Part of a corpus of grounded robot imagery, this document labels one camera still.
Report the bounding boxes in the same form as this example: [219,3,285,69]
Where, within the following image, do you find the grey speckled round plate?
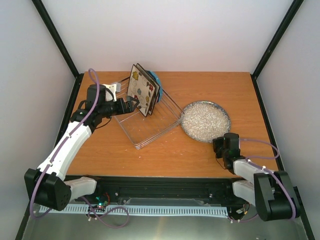
[180,100,231,143]

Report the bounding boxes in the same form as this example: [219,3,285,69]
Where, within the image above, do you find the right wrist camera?
[223,132,241,160]

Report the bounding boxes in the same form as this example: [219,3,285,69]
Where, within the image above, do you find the blue polka dot plate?
[146,70,163,103]

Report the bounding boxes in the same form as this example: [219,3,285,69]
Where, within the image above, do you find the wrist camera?
[223,132,241,160]
[103,82,121,102]

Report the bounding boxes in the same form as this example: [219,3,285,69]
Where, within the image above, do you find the white square floral plate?
[136,63,159,115]

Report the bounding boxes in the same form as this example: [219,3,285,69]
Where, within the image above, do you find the chrome wire dish rack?
[114,90,185,150]

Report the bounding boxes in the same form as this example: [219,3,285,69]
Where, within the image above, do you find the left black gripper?
[99,95,140,118]

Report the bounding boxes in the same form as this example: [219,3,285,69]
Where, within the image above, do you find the light blue cable duct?
[50,204,228,218]

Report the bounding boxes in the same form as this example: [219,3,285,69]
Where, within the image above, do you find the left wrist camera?
[103,82,121,102]

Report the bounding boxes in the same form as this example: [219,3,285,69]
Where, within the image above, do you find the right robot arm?
[212,132,301,222]

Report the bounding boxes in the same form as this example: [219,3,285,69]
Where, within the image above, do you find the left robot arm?
[24,96,140,211]

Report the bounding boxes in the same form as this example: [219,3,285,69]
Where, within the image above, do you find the black aluminium frame rail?
[88,176,244,206]

